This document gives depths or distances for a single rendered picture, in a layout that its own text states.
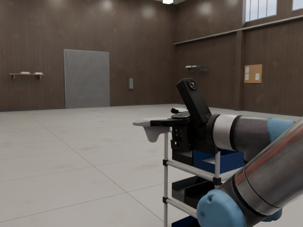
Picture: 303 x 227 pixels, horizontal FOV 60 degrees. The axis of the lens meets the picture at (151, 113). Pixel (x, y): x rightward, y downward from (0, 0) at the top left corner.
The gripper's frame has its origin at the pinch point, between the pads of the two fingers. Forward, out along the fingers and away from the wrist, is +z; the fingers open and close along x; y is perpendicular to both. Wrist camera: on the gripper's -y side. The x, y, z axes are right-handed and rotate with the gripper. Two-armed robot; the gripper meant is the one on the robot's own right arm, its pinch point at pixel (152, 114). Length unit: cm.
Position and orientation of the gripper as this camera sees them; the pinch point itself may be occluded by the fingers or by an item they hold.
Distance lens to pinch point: 70.5
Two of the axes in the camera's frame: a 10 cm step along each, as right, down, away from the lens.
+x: 6.9, -2.1, 6.9
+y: 1.0, 9.7, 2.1
